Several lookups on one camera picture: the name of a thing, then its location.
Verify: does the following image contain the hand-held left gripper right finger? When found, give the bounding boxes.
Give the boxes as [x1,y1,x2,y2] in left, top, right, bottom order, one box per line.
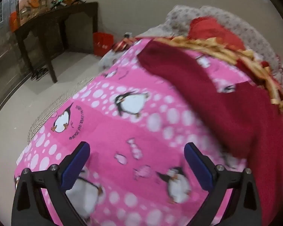
[184,142,263,226]

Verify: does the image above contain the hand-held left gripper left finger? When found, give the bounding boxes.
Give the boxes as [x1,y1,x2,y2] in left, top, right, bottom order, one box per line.
[11,141,91,226]

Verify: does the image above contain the dark red garment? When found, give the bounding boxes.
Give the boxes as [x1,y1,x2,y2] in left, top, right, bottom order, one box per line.
[137,40,283,208]

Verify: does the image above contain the pink penguin print blanket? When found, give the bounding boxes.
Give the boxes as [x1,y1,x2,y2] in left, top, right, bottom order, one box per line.
[13,39,283,226]

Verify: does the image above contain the dark shoes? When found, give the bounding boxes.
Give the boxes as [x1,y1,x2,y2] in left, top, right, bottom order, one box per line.
[30,68,49,80]

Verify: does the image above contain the white cloth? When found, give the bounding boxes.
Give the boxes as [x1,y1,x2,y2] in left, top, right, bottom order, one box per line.
[99,50,118,70]

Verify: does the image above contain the gold and red quilt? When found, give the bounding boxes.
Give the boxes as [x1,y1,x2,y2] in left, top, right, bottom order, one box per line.
[156,36,283,113]

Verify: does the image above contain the red box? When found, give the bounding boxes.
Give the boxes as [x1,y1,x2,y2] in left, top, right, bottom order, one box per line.
[93,32,114,57]

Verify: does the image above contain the red pillow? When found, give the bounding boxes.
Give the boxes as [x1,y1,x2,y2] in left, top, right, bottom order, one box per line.
[187,16,246,51]

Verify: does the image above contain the dark wooden table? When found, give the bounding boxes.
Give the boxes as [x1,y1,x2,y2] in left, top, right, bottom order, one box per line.
[14,2,99,83]

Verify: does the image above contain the small orange box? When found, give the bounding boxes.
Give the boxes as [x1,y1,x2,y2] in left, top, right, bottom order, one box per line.
[10,12,19,33]

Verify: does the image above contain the orange picture box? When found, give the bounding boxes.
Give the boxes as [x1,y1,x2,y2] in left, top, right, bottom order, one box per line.
[18,0,49,26]

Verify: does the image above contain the green items on table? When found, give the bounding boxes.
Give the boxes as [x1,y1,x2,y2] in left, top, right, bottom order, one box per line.
[51,0,85,8]

